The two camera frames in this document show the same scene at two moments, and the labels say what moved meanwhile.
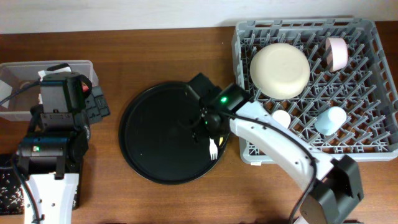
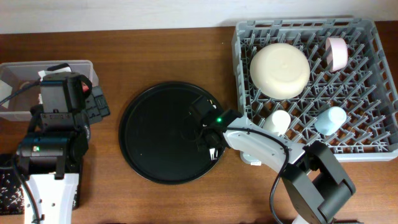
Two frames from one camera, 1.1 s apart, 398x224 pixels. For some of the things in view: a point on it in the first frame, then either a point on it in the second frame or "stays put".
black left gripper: x=100 y=108 stays put
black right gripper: x=207 y=134 -> x=212 y=145
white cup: x=282 y=118 stays put
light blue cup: x=330 y=121 stays put
